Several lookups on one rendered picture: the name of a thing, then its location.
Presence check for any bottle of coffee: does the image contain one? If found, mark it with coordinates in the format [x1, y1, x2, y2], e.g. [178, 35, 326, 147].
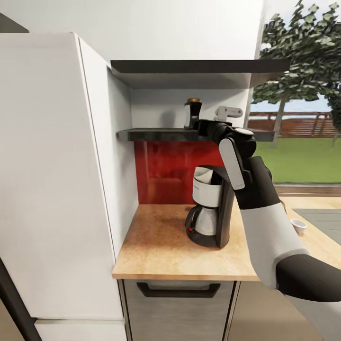
[183, 98, 202, 129]

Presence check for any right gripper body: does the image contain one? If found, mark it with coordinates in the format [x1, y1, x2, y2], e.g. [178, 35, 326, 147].
[197, 119, 233, 142]

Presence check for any paper coffee filter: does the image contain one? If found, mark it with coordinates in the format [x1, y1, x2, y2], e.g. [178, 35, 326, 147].
[194, 167, 213, 184]

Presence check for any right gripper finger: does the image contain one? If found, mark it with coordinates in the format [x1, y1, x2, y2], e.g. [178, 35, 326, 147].
[192, 119, 201, 130]

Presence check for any coffee cup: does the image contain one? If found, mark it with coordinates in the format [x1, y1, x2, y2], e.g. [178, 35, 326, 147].
[290, 219, 307, 234]

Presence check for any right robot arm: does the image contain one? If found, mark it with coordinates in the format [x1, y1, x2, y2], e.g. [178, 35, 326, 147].
[192, 106, 341, 341]

